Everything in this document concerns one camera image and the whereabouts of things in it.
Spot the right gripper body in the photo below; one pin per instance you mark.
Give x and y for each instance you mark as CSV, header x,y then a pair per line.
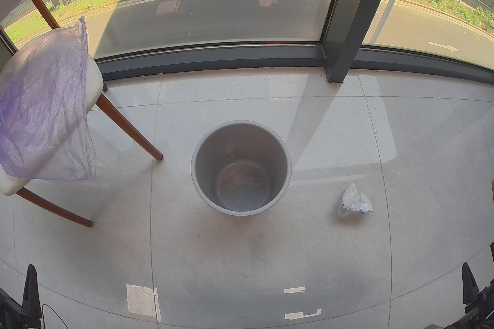
x,y
482,310

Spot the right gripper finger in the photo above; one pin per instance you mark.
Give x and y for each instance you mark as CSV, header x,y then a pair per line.
x,y
492,256
469,285

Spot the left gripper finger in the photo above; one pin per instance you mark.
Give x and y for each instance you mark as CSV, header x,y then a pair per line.
x,y
31,292

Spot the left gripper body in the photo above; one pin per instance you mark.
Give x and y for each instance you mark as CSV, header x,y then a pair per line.
x,y
11,314

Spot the white plastic wrapper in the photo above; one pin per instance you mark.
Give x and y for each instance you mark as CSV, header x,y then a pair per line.
x,y
354,202

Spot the purple plastic bag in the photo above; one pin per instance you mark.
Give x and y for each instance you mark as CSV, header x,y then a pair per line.
x,y
42,107

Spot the grey trash bin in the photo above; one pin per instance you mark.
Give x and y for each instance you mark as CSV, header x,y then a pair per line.
x,y
239,150

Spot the window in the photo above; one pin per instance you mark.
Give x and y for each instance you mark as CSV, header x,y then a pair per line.
x,y
216,23

